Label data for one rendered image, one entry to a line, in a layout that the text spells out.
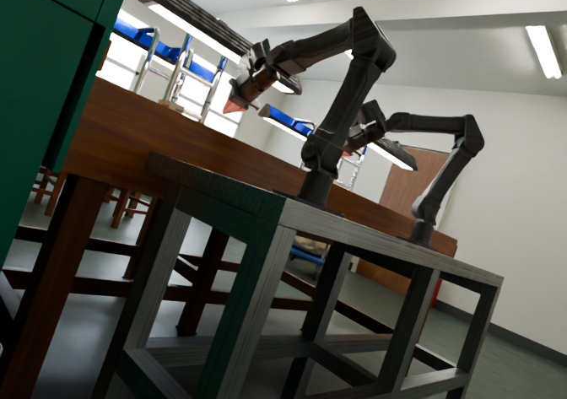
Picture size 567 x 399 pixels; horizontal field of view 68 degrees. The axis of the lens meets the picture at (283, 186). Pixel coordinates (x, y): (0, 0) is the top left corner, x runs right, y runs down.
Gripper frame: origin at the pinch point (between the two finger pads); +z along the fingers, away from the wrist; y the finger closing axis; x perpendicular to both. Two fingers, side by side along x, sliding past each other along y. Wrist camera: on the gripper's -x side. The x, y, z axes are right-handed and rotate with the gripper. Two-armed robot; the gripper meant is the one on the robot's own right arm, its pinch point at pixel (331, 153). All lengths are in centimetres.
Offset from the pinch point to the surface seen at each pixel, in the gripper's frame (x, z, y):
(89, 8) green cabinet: 14, -7, 92
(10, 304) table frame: 49, 47, 76
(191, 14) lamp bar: -23, 5, 59
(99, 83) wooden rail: 20, 2, 85
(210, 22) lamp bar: -25, 4, 52
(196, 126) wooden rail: 20, 0, 63
